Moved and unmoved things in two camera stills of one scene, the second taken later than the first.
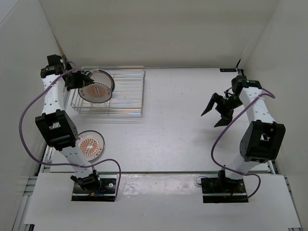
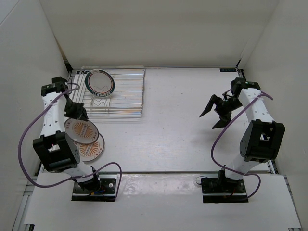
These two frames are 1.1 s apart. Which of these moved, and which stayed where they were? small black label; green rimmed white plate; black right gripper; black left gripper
Moved: black left gripper
Stayed: small black label; green rimmed white plate; black right gripper
